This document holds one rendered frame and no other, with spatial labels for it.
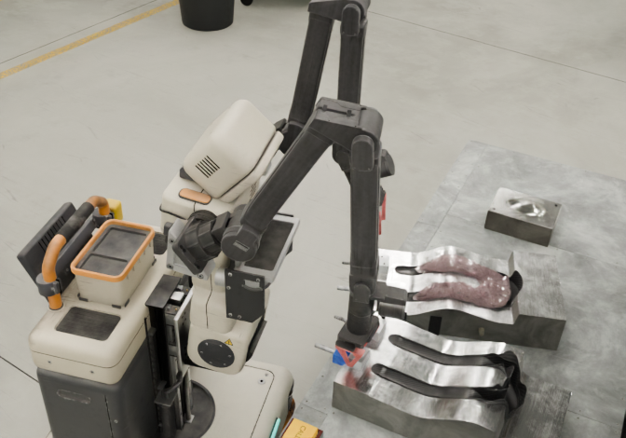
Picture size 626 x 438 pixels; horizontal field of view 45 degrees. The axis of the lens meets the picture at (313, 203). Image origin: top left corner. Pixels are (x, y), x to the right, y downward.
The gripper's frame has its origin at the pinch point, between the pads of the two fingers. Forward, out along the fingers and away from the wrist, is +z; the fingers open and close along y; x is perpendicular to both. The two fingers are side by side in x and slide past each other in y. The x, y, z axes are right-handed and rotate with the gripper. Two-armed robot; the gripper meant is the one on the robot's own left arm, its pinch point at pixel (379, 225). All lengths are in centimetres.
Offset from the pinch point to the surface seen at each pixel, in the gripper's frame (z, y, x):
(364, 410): 17, -49, 2
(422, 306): 18.0, -14.7, -7.6
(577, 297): 43, 8, -42
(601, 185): 48, 70, -52
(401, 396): 16, -47, -7
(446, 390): 19, -44, -17
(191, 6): -9, 325, 201
